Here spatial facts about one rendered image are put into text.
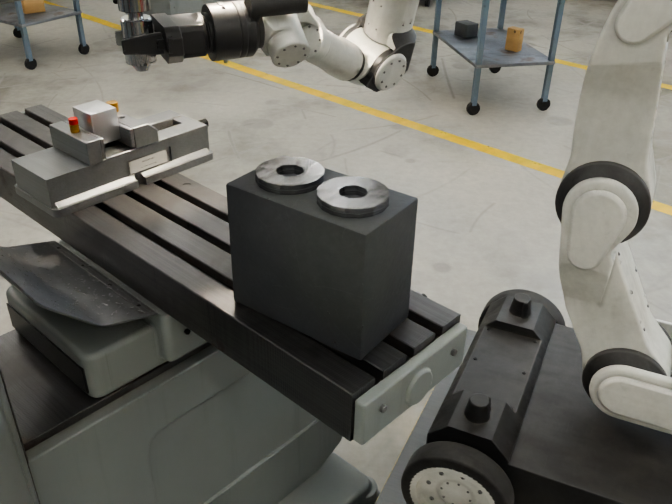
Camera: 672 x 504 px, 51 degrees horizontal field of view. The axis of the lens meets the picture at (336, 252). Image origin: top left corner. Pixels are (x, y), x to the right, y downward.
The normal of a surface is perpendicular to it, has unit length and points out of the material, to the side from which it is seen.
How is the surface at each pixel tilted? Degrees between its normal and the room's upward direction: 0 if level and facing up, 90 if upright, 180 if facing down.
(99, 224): 0
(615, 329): 90
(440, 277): 0
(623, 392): 90
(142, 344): 90
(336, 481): 0
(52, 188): 90
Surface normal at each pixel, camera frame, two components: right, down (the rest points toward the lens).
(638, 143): -0.42, 0.47
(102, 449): 0.73, 0.36
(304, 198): 0.02, -0.85
